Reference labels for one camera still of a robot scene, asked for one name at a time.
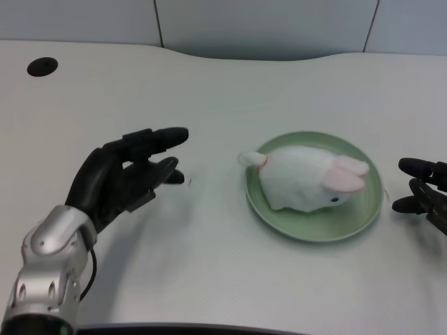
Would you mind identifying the green round plate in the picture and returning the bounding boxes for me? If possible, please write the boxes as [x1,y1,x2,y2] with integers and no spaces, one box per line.
[245,131,384,243]

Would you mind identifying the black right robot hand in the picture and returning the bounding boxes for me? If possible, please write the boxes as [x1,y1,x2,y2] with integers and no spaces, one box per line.
[391,157,447,237]

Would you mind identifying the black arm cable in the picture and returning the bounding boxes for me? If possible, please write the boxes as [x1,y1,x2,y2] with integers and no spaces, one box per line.
[79,248,98,302]

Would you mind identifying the white plush rabbit doll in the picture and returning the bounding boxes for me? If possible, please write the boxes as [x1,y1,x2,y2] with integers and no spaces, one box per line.
[237,145,370,213]

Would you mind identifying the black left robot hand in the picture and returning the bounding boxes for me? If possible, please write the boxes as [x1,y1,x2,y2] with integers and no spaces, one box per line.
[64,127,190,235]

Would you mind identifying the black round cable grommet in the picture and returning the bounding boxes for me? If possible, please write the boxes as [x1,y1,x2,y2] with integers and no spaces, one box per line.
[27,57,59,77]

